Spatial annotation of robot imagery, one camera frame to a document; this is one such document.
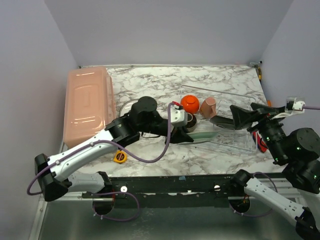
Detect black mounting rail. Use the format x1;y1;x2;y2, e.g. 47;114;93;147
82;170;253;208

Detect pink plastic storage box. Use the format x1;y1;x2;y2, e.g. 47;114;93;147
63;66;117;149

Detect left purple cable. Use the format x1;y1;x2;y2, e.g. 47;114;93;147
26;101;182;196

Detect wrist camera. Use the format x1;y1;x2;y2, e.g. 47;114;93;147
170;107;188;128
285;96;306;114

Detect white plate red characters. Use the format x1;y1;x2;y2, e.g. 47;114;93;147
119;98;139;117

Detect pink floral mug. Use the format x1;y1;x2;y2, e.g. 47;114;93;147
199;97;217;119

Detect yellow tape measure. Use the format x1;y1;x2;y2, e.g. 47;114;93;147
113;150;128;164

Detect red black utensil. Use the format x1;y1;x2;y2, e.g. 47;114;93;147
252;131;268;153

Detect mint floral round plate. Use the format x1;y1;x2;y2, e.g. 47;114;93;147
185;131;219;145

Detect orange bowl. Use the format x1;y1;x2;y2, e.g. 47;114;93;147
180;94;200;114

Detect teal square plate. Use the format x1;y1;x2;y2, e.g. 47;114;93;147
209;115;235;129

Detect yellow black tool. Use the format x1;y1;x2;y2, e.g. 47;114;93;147
257;67;262;81

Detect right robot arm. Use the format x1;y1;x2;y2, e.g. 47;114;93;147
229;98;320;240

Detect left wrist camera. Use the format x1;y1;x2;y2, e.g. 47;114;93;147
170;107;188;128

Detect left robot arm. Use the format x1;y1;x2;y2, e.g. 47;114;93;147
34;96;194;202

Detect beige bowl dark rim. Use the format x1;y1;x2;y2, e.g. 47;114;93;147
185;112;198;133

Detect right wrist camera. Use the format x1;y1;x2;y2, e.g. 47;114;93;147
285;96;306;114

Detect clear dish rack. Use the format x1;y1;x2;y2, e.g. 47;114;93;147
179;85;258;152

